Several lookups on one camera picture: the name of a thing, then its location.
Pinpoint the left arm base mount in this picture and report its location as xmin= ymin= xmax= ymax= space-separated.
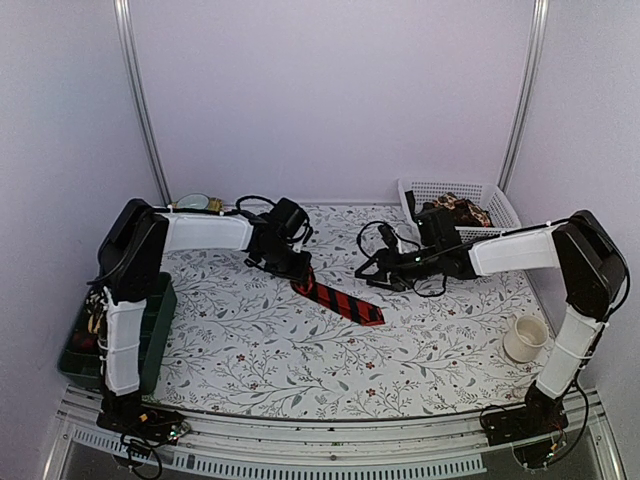
xmin=96 ymin=390 xmax=191 ymax=470

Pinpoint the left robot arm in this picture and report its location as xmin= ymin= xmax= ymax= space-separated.
xmin=92 ymin=198 xmax=312 ymax=434

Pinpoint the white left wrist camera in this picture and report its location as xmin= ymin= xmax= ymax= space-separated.
xmin=293 ymin=221 xmax=314 ymax=251

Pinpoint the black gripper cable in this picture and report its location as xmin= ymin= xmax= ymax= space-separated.
xmin=234 ymin=193 xmax=279 ymax=216
xmin=357 ymin=219 xmax=449 ymax=299

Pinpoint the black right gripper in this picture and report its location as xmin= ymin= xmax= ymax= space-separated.
xmin=355 ymin=245 xmax=442 ymax=293

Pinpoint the dark green divided organizer box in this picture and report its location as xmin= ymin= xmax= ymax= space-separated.
xmin=57 ymin=272 xmax=177 ymax=395

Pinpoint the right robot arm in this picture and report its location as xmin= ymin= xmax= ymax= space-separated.
xmin=355 ymin=209 xmax=630 ymax=399

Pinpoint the white perforated plastic basket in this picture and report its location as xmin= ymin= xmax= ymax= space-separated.
xmin=397 ymin=177 xmax=521 ymax=242

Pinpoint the brown patterned tie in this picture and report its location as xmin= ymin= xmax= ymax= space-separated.
xmin=433 ymin=192 xmax=493 ymax=228

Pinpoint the light blue bowl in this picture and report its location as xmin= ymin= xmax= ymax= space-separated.
xmin=175 ymin=193 xmax=210 ymax=210

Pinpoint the floral patterned table mat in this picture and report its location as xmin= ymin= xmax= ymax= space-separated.
xmin=149 ymin=205 xmax=547 ymax=420

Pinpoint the black floral rolled tie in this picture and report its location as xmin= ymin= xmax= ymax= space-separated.
xmin=85 ymin=291 xmax=106 ymax=310

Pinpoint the yellow woven coaster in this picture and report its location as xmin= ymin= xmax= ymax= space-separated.
xmin=168 ymin=197 xmax=224 ymax=213

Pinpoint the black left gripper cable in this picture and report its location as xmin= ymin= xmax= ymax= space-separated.
xmin=234 ymin=193 xmax=279 ymax=216

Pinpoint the aluminium frame post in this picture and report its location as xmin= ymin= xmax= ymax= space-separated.
xmin=498 ymin=0 xmax=550 ymax=193
xmin=113 ymin=0 xmax=172 ymax=205

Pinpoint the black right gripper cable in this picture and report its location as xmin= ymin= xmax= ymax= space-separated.
xmin=357 ymin=219 xmax=449 ymax=299

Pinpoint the slotted aluminium front rail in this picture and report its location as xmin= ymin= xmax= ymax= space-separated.
xmin=42 ymin=412 xmax=626 ymax=480

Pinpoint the tan patterned rolled tie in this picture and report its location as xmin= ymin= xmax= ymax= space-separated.
xmin=87 ymin=315 xmax=102 ymax=335

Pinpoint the left aluminium frame post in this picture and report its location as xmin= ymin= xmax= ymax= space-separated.
xmin=113 ymin=0 xmax=172 ymax=205

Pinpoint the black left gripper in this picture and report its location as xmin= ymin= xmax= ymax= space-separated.
xmin=261 ymin=242 xmax=314 ymax=284

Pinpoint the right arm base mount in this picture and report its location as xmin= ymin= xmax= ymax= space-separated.
xmin=478 ymin=380 xmax=590 ymax=472

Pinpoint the right aluminium frame post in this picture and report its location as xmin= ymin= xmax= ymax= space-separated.
xmin=498 ymin=0 xmax=550 ymax=193

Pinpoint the red black striped tie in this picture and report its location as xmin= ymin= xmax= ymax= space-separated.
xmin=290 ymin=269 xmax=385 ymax=326

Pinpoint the dark red rolled tie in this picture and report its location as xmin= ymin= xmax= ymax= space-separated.
xmin=70 ymin=331 xmax=99 ymax=355

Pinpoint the white ceramic mug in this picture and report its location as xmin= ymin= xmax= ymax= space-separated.
xmin=503 ymin=315 xmax=549 ymax=363

